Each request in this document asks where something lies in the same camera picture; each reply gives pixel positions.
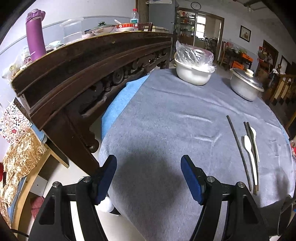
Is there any dark metal chopstick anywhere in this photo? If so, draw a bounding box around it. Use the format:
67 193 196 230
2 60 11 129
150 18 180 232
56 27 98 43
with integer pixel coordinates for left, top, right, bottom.
226 115 253 192

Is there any grey table cloth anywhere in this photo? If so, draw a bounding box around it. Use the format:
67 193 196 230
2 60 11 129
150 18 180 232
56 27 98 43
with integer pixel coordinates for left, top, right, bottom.
98 69 295 240

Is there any white plastic spoon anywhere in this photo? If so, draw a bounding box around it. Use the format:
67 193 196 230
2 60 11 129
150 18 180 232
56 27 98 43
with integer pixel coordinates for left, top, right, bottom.
244 135 257 186
250 126 260 163

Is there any blue under cloth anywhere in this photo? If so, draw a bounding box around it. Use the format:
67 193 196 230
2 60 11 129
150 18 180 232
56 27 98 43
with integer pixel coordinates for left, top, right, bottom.
101 75 149 139

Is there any dark carved wooden table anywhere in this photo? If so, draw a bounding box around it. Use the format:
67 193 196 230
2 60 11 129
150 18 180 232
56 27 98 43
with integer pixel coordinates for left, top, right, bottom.
11 31 173 175

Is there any aluminium pot with lid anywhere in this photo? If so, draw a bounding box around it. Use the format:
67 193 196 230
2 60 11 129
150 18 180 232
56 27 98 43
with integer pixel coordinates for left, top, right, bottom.
230 68 264 101

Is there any white bowl with plastic bag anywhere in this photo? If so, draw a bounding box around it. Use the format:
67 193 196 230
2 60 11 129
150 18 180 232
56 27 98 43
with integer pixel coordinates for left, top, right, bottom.
174 41 216 86

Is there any purple thermos bottle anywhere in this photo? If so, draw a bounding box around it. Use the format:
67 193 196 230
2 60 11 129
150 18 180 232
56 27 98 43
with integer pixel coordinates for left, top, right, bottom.
26 9 46 62

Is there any clear plastic water bottle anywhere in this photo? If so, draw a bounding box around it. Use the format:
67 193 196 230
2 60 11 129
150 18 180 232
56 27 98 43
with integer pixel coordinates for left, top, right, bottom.
130 9 139 31

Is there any grey refrigerator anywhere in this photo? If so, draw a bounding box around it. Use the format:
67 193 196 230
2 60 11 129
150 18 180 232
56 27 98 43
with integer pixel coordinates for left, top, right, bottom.
148 0 179 34

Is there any framed wall picture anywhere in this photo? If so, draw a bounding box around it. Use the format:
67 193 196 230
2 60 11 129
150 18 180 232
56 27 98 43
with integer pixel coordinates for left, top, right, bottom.
239 26 251 42

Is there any round wall clock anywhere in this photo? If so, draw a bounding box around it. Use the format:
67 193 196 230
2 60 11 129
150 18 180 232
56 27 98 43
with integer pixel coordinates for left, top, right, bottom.
191 1 201 11

